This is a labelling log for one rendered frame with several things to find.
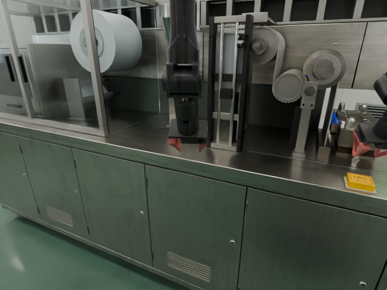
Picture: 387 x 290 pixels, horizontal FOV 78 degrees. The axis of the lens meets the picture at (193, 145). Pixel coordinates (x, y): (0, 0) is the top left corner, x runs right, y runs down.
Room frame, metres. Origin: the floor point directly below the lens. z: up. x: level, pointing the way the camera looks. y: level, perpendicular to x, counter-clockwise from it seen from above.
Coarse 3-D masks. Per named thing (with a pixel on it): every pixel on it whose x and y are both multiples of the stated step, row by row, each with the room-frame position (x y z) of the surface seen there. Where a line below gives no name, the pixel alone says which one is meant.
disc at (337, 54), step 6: (312, 54) 0.99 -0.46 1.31; (318, 54) 0.98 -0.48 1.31; (336, 54) 0.95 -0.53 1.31; (306, 60) 0.99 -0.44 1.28; (342, 60) 0.94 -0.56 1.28; (306, 66) 0.99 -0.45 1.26; (342, 66) 0.94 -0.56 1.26; (306, 72) 0.99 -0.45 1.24; (342, 72) 0.94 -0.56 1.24; (306, 78) 0.99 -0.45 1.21; (336, 78) 0.94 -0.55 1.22; (330, 84) 0.95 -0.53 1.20
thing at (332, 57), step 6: (324, 54) 0.97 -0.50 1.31; (330, 54) 0.96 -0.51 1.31; (312, 60) 0.98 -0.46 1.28; (318, 60) 0.97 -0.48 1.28; (336, 60) 0.95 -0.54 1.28; (312, 66) 0.98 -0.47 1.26; (336, 66) 0.95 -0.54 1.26; (312, 72) 0.98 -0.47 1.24; (336, 72) 0.94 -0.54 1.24; (312, 78) 0.98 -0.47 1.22; (330, 78) 0.95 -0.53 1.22; (318, 84) 0.97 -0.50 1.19; (324, 84) 0.96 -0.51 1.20
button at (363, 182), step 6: (348, 174) 0.72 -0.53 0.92; (354, 174) 0.72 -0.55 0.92; (348, 180) 0.69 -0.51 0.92; (354, 180) 0.68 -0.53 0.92; (360, 180) 0.68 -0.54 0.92; (366, 180) 0.68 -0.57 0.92; (372, 180) 0.68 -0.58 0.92; (348, 186) 0.68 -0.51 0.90; (354, 186) 0.67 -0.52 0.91; (360, 186) 0.66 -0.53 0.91; (366, 186) 0.65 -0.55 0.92; (372, 186) 0.65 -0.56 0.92
